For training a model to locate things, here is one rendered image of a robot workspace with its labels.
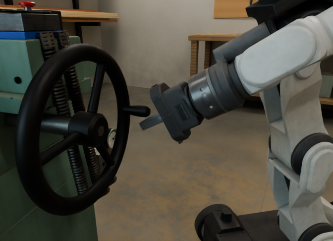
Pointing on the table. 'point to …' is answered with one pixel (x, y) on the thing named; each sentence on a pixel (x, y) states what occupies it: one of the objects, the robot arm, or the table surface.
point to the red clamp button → (27, 4)
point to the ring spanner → (24, 11)
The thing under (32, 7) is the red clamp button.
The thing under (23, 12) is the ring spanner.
